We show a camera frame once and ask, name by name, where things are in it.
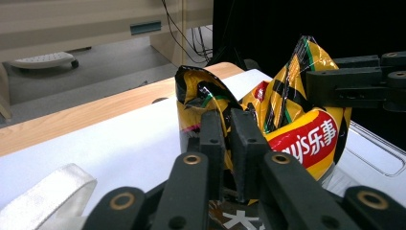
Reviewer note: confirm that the white footrest with wheel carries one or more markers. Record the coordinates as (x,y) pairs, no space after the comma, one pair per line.
(44,60)

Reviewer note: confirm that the white table cloth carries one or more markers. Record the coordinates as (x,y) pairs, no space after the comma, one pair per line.
(127,147)

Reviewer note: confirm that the yellow black chip bag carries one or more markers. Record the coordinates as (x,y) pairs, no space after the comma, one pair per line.
(306,140)

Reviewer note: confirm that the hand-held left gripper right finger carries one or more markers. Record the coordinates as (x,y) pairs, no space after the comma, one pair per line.
(247,150)

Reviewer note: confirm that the brown packet white print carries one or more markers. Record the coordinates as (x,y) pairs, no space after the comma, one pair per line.
(239,217)

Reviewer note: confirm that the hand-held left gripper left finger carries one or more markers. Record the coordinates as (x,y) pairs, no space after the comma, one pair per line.
(211,150)

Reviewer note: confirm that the white plastic tray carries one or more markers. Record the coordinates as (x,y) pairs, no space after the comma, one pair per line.
(373,153)

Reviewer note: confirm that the white fabric bag coloured blobs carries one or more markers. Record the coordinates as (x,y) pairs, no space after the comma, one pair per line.
(41,198)

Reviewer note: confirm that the black curtain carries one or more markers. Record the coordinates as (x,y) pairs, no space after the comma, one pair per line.
(319,19)

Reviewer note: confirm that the beige desk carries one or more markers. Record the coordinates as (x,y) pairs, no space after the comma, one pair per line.
(79,22)

